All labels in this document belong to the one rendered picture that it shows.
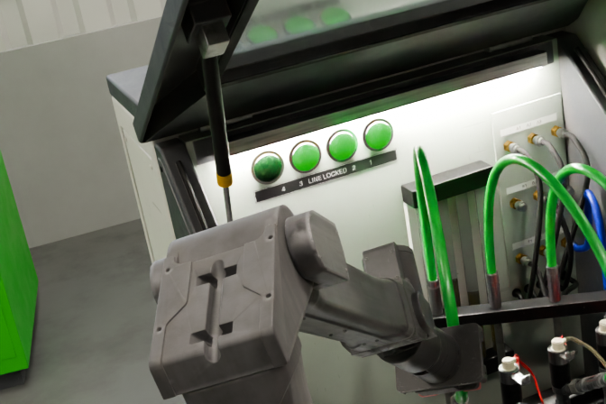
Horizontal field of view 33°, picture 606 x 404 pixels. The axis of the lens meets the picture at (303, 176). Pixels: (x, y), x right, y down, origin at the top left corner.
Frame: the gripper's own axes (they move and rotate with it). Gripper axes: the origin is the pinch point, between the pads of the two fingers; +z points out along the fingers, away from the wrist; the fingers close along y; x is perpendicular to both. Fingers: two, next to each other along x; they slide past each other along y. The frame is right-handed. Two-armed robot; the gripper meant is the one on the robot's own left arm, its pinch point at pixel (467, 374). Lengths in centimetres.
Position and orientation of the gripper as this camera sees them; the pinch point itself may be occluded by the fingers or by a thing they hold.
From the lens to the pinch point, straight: 121.9
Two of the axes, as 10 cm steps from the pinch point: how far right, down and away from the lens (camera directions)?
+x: 0.2, 9.1, -4.2
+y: -8.7, 2.2, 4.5
